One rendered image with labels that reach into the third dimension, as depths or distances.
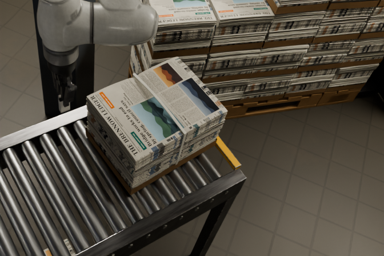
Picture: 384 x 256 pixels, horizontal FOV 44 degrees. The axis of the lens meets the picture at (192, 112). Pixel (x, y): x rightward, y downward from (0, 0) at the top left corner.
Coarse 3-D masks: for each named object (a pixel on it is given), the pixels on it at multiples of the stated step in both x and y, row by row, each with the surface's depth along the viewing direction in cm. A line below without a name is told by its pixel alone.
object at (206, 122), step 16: (160, 64) 166; (176, 64) 167; (160, 80) 162; (176, 80) 163; (192, 80) 164; (176, 96) 159; (192, 96) 160; (208, 96) 161; (192, 112) 156; (208, 112) 157; (224, 112) 158; (192, 128) 152; (208, 128) 159; (192, 144) 161; (208, 144) 172
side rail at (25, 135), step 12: (84, 108) 177; (48, 120) 172; (60, 120) 172; (72, 120) 173; (84, 120) 176; (24, 132) 167; (36, 132) 168; (48, 132) 169; (72, 132) 178; (0, 144) 162; (12, 144) 163; (36, 144) 170; (60, 144) 179; (0, 156) 163
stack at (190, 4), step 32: (160, 0) 218; (192, 0) 222; (224, 0) 226; (256, 0) 230; (160, 32) 213; (192, 32) 218; (224, 32) 226; (256, 32) 233; (288, 32) 240; (320, 32) 247; (352, 32) 255; (192, 64) 237; (224, 64) 244; (256, 64) 252; (288, 64) 262; (320, 64) 271; (224, 96) 268; (256, 96) 279; (320, 96) 299
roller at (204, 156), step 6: (198, 156) 174; (204, 156) 174; (198, 162) 173; (204, 162) 172; (210, 162) 173; (204, 168) 172; (210, 168) 171; (216, 168) 172; (204, 174) 173; (210, 174) 170; (216, 174) 170; (210, 180) 170
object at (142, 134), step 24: (96, 96) 152; (120, 96) 154; (96, 120) 155; (120, 120) 149; (144, 120) 150; (120, 144) 146; (144, 144) 145; (168, 144) 147; (120, 168) 157; (144, 168) 150
